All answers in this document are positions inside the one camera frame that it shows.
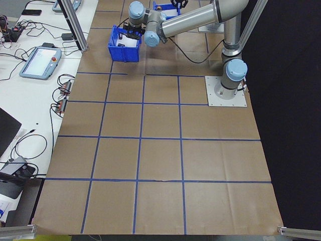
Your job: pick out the black smartphone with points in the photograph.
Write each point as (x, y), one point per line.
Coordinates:
(31, 12)

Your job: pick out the blue plastic storage bin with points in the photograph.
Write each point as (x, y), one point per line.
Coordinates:
(124, 55)
(155, 5)

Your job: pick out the black frame cover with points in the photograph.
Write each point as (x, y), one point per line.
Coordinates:
(296, 125)

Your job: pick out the black electronics box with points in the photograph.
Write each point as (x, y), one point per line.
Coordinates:
(11, 35)

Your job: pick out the aluminium frame post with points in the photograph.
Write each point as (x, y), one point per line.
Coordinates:
(76, 30)

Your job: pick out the white side table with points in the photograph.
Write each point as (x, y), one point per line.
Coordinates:
(32, 100)

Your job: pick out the aluminium profile bar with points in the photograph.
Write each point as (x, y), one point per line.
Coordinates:
(17, 229)
(298, 232)

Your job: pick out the small black adapter box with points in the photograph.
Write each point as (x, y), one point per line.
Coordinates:
(49, 45)
(67, 37)

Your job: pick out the small black device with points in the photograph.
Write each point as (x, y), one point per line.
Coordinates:
(25, 171)

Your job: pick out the black laptop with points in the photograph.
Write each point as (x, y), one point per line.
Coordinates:
(6, 130)

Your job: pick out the light blue teach pendant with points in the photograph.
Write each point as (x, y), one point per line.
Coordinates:
(37, 62)
(55, 6)

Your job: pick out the white foam bin liner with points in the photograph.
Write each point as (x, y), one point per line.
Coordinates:
(170, 13)
(128, 44)

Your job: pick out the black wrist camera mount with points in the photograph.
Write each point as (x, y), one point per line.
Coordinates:
(126, 27)
(181, 5)

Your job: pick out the yellow object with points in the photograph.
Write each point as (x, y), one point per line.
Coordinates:
(52, 238)

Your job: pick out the white printed box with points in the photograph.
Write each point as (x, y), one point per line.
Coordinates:
(6, 208)

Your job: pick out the small red circuit board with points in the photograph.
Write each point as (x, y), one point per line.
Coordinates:
(18, 28)

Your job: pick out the dark grey device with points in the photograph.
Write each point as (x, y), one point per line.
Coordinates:
(8, 189)

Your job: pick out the grey usb hub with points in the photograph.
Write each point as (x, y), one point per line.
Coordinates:
(12, 165)

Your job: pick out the black orange connector hub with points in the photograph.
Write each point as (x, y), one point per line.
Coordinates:
(66, 86)
(62, 105)

